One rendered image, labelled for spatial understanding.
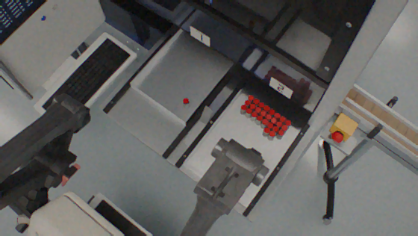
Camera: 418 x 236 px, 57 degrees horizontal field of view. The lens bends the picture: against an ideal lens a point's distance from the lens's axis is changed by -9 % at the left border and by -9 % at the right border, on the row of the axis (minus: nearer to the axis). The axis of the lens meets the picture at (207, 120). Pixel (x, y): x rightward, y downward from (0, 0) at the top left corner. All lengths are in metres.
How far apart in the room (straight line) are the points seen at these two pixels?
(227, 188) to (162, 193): 1.62
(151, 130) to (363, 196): 1.40
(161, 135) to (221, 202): 0.80
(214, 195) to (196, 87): 0.86
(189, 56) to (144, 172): 0.96
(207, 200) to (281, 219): 1.61
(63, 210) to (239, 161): 0.45
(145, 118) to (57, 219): 0.67
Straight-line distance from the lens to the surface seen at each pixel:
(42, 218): 0.98
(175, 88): 1.56
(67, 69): 1.79
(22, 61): 1.62
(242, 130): 1.49
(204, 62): 1.60
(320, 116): 1.42
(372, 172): 2.53
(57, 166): 1.13
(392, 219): 2.53
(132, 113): 1.54
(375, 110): 1.58
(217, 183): 0.73
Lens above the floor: 2.28
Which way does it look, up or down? 69 degrees down
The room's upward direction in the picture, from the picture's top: 2 degrees counter-clockwise
